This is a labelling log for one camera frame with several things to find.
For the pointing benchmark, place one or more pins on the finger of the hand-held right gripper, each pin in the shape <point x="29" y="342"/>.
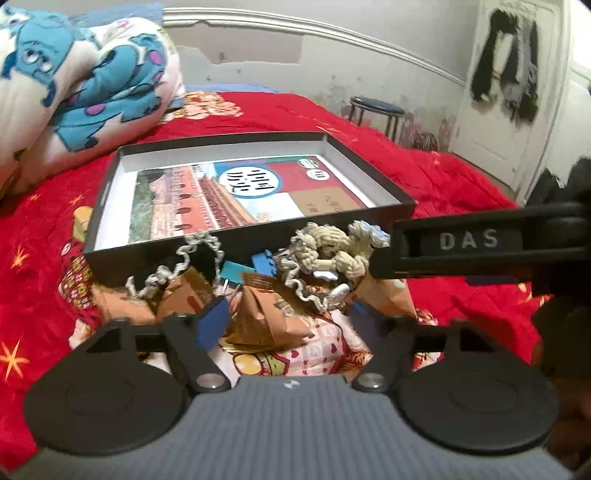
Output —
<point x="415" y="270"/>

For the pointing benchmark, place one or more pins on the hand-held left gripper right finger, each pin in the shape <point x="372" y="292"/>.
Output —
<point x="367" y="323"/>

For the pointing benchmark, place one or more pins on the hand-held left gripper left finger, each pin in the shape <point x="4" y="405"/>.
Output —
<point x="211" y="321"/>

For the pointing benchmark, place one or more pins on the blue crochet scrunchie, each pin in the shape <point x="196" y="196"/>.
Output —
<point x="371" y="233"/>

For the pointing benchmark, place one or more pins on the black shallow cardboard box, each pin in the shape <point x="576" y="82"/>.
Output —
<point x="138" y="251"/>

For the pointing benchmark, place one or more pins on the brown paper packet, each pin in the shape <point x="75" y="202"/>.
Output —
<point x="184" y="293"/>
<point x="122" y="302"/>
<point x="388" y="295"/>
<point x="268" y="318"/>

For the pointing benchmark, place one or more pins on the white hair clip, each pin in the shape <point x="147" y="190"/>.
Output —
<point x="334" y="290"/>

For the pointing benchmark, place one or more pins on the red printed blanket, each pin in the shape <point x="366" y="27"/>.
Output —
<point x="461" y="184"/>

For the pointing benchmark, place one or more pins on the grey white ruffled scrunchie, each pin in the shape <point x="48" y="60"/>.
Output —
<point x="161" y="274"/>
<point x="295" y="282"/>

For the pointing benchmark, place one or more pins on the blue plastic clip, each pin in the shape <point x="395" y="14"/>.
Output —
<point x="263" y="265"/>

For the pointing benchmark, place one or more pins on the white door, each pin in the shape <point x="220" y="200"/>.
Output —
<point x="475" y="138"/>

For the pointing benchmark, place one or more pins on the mottled dark bag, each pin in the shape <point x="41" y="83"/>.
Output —
<point x="425" y="141"/>

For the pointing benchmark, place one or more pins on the printed card in box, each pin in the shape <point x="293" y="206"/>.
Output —
<point x="184" y="198"/>

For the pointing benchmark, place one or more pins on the round metal stool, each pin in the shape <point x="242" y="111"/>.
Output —
<point x="376" y="108"/>

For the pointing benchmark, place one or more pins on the dark clothes on door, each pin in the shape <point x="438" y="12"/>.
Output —
<point x="485" y="69"/>

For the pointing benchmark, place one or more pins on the blue bed sheet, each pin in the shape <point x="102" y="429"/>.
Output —
<point x="231" y="87"/>

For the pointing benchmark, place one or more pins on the cartoon monster printed quilt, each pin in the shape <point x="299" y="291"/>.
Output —
<point x="69" y="92"/>

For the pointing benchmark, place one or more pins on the white wall moulding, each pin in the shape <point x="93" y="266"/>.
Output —
<point x="323" y="30"/>

